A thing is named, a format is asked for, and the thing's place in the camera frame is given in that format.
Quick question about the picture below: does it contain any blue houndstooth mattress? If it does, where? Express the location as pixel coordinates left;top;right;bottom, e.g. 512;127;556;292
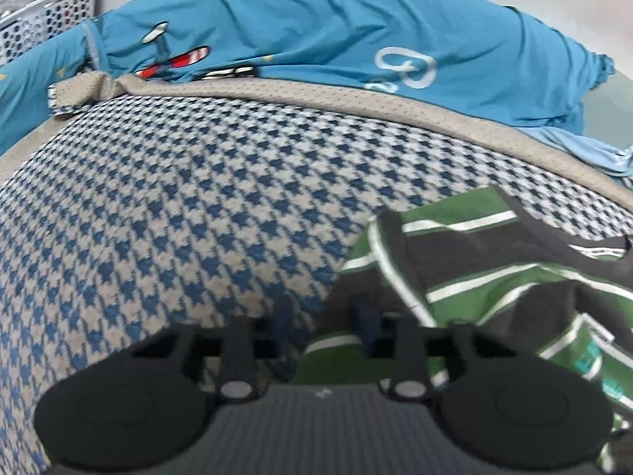
0;72;633;475

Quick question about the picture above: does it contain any green grey striped shirt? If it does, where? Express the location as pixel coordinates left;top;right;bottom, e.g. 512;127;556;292
292;185;633;475

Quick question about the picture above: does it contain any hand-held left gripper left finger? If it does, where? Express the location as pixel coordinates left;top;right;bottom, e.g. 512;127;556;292
133;302;292;401

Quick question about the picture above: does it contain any blue airplane print bumper cover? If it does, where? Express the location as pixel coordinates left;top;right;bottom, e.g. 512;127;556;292
0;0;633;179

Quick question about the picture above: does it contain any white plastic basket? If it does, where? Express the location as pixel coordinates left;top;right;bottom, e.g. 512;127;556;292
0;0;107;67

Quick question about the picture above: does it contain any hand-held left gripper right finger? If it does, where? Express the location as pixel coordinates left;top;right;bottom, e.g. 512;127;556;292
350;304;500;401

